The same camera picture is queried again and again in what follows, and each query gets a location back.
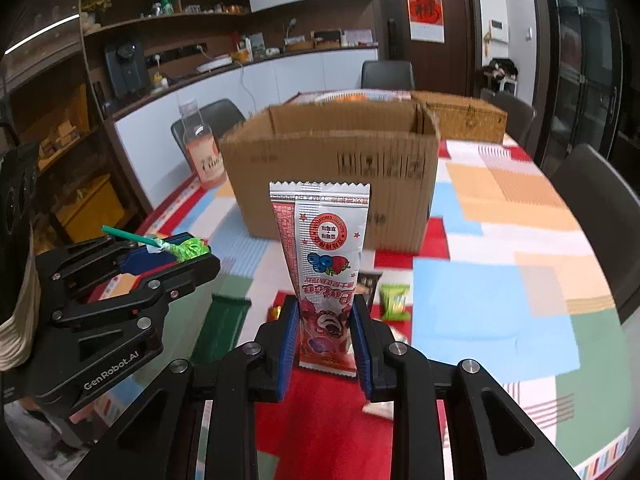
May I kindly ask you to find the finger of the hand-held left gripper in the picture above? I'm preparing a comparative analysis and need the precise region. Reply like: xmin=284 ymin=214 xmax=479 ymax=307
xmin=50 ymin=254 xmax=222 ymax=331
xmin=34 ymin=232 xmax=208 ymax=307

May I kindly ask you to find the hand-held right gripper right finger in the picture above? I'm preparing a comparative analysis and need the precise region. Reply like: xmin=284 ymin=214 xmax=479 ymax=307
xmin=348 ymin=302 xmax=583 ymax=480

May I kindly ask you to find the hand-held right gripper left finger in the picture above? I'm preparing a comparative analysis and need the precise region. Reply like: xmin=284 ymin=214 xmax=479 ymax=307
xmin=70 ymin=297 xmax=302 ymax=480

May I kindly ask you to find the green lollipop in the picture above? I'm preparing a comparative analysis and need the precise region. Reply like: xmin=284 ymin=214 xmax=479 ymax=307
xmin=102 ymin=226 xmax=212 ymax=262

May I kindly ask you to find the silver pink snack packet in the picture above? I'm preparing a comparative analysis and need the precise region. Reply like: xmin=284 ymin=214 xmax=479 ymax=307
xmin=269 ymin=180 xmax=372 ymax=378

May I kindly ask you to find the brown cardboard box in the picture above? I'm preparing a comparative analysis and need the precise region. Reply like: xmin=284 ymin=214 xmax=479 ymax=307
xmin=219 ymin=91 xmax=442 ymax=253

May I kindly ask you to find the person's left forearm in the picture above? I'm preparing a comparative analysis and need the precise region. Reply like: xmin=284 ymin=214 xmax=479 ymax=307
xmin=0 ymin=220 xmax=37 ymax=372

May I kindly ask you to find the dark green packet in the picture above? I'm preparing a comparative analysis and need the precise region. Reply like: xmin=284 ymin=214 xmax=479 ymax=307
xmin=206 ymin=294 xmax=252 ymax=366

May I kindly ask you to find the yellow green snack packet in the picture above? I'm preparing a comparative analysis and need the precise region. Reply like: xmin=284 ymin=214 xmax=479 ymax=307
xmin=377 ymin=282 xmax=412 ymax=321

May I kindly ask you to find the yellow storage crate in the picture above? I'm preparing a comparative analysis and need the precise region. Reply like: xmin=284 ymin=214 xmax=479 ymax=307
xmin=57 ymin=175 xmax=126 ymax=242

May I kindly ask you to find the black snack packet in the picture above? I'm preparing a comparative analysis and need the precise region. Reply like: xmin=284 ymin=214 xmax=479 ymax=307
xmin=357 ymin=271 xmax=383 ymax=311

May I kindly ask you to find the orange drink bottle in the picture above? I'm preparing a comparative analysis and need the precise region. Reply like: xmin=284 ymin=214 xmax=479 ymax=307
xmin=180 ymin=99 xmax=227 ymax=190

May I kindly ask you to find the colourful patchwork tablecloth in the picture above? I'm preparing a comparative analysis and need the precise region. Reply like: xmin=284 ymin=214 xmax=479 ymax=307
xmin=65 ymin=135 xmax=633 ymax=480

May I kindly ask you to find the dark grey chair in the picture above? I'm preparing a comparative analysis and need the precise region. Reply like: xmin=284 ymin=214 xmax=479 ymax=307
xmin=550 ymin=144 xmax=640 ymax=323
xmin=361 ymin=60 xmax=415 ymax=91
xmin=480 ymin=89 xmax=537 ymax=148
xmin=171 ymin=99 xmax=247 ymax=171

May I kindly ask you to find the black coffee machine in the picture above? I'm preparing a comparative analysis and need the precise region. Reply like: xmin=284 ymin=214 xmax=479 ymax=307
xmin=104 ymin=40 xmax=151 ymax=100

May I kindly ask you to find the white round tray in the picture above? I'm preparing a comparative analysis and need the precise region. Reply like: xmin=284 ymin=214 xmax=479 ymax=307
xmin=196 ymin=57 xmax=233 ymax=74

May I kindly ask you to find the white counter cabinet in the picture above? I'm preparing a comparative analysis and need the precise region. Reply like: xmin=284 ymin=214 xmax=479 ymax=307
xmin=112 ymin=46 xmax=379 ymax=211

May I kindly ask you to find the wicker basket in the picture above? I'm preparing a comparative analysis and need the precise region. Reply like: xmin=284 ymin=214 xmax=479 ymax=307
xmin=411 ymin=91 xmax=508 ymax=144

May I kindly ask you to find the dark bag on stool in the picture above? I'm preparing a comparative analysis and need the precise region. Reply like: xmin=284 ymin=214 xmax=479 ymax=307
xmin=482 ymin=57 xmax=518 ymax=92

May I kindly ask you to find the dark brown door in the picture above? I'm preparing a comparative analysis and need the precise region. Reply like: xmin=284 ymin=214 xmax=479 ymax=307
xmin=375 ymin=0 xmax=476 ymax=96

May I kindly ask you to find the black glass cabinet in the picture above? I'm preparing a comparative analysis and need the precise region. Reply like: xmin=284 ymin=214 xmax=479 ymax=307
xmin=542 ymin=0 xmax=640 ymax=161

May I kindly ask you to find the red white wall poster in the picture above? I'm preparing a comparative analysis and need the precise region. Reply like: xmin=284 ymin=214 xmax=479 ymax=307
xmin=410 ymin=0 xmax=445 ymax=42

